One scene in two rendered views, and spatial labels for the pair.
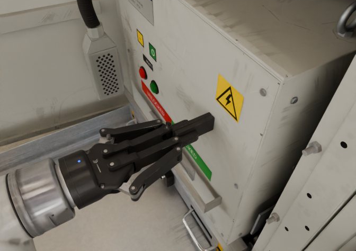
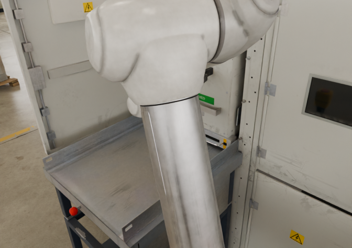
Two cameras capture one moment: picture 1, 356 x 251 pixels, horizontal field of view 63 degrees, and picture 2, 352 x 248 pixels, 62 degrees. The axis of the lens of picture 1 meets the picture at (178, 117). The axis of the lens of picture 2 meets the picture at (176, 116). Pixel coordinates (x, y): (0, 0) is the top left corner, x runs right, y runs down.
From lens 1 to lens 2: 0.92 m
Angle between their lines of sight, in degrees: 22
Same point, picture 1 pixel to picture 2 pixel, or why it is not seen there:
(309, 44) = not seen: hidden behind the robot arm
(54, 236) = (138, 164)
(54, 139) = (114, 128)
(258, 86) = not seen: hidden behind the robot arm
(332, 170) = (254, 61)
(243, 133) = (226, 64)
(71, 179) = not seen: hidden behind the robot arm
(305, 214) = (253, 86)
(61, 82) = (112, 98)
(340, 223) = (262, 78)
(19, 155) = (98, 138)
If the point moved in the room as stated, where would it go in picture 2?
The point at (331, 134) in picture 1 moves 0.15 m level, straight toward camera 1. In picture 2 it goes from (251, 51) to (243, 63)
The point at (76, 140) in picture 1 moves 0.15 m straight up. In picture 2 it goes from (124, 130) to (121, 105)
